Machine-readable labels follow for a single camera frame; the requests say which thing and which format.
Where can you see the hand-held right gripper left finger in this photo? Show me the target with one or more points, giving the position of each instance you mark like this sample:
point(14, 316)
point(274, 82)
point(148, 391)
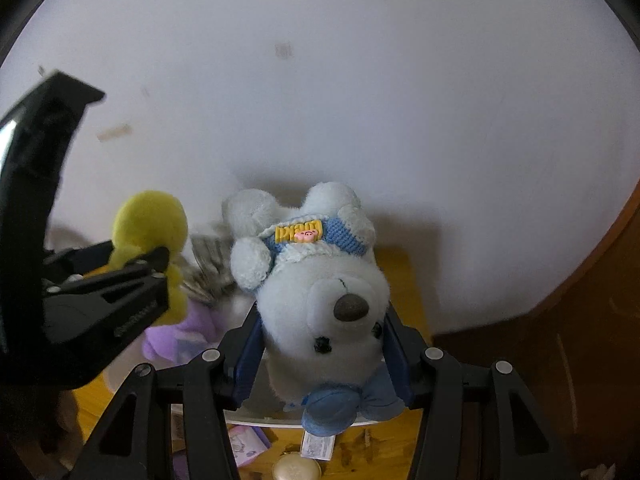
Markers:
point(247, 360)

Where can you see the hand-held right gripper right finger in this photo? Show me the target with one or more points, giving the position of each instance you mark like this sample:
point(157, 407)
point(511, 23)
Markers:
point(400, 360)

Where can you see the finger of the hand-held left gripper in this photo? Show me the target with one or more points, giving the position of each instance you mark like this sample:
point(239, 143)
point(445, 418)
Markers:
point(75, 260)
point(145, 285)

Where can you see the white plastic bin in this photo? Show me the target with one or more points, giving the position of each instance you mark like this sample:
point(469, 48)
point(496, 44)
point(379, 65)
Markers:
point(265, 417)

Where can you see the purple plush toy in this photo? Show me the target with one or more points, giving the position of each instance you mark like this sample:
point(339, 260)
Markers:
point(192, 330)

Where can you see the yellow plush toy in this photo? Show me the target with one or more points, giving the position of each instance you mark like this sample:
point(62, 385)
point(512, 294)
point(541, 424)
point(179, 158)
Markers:
point(150, 220)

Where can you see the white bear plush toy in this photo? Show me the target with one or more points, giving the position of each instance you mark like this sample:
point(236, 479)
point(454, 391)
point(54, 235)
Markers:
point(325, 270)

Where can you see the grey checked packet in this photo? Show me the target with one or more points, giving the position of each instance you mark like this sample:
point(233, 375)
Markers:
point(210, 270)

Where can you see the pink printed packet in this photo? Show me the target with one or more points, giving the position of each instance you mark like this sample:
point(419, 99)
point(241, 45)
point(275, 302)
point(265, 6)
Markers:
point(247, 445)

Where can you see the tan tape strip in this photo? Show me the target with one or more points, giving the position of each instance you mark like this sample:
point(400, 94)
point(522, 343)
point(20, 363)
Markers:
point(115, 132)

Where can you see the white paper label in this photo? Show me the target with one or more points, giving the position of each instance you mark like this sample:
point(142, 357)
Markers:
point(317, 445)

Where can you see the gold round tin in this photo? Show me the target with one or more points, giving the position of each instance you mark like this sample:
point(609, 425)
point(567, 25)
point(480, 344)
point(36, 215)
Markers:
point(297, 467)

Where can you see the wooden door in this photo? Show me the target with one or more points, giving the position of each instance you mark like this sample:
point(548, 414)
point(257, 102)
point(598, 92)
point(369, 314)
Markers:
point(575, 360)

